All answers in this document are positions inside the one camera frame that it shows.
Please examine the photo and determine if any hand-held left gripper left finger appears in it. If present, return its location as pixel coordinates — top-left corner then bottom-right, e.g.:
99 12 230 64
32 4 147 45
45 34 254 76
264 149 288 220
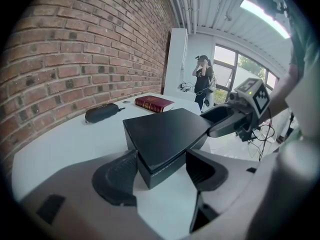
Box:
19 148 161 240

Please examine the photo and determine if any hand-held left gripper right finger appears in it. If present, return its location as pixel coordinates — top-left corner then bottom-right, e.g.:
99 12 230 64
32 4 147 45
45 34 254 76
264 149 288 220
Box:
181 148 266 240

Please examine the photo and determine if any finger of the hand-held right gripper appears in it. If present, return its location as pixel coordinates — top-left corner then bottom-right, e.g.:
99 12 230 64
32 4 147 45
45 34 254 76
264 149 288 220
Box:
199 103 236 128
206 110 249 139

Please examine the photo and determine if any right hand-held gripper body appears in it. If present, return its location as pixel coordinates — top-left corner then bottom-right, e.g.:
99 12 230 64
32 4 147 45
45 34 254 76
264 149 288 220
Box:
227 77 272 143

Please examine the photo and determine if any black box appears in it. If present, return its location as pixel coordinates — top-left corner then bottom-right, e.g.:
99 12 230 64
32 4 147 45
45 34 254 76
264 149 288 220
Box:
122 107 212 190

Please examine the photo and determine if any person's right forearm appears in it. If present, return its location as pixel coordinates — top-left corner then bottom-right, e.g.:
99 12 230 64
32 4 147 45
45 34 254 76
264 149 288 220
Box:
259 65 301 126

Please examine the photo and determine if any person's green clothing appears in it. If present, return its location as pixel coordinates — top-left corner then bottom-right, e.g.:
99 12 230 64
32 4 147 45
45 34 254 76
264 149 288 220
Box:
284 0 320 145

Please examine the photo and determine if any red hardcover book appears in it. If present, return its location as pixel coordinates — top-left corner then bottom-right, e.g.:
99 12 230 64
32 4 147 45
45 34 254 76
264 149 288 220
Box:
134 95 175 114

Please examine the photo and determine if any tall white cabinet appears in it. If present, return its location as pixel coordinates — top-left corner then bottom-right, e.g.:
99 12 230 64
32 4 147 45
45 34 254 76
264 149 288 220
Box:
163 27 190 96

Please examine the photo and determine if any black glasses case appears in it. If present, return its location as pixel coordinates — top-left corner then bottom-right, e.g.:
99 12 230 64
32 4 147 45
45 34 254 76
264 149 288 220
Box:
84 102 126 124

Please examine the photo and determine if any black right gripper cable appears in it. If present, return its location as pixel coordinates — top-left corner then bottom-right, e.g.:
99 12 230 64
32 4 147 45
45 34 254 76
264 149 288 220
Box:
247 108 276 162

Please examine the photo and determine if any grey device with cables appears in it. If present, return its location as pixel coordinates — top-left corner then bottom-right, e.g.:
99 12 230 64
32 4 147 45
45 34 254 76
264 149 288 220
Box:
177 82 196 93

